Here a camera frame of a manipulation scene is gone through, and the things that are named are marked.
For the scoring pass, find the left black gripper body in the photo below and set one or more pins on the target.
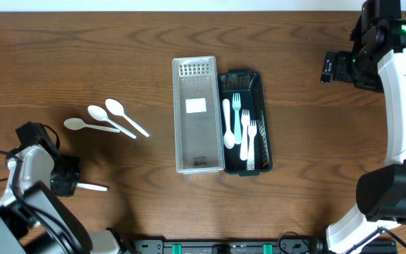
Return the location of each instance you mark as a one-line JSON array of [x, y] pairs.
[[64, 179]]

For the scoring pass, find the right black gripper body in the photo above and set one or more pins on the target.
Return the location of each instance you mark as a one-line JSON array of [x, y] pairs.
[[345, 68]]

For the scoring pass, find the white plastic spoon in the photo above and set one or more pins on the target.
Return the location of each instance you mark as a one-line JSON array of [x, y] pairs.
[[100, 114], [116, 108], [228, 137], [77, 124], [92, 187]]

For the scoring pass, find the white plastic fork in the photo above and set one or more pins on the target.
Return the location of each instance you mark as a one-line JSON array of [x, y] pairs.
[[252, 131], [245, 121]]

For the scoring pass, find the white plastic utensil handle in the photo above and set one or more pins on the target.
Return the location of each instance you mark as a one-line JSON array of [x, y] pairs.
[[236, 105]]

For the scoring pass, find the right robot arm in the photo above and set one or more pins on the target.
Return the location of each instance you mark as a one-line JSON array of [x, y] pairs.
[[377, 62]]

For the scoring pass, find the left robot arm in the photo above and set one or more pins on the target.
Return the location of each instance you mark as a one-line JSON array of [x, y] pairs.
[[34, 220]]

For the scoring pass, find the dark green plastic basket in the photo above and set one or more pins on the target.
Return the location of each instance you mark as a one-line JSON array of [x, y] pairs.
[[249, 85]]

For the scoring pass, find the clear plastic basket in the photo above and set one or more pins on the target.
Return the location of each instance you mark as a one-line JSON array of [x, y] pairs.
[[197, 115]]

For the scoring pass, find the black rail with clamps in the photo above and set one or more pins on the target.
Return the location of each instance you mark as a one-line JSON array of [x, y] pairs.
[[290, 243]]

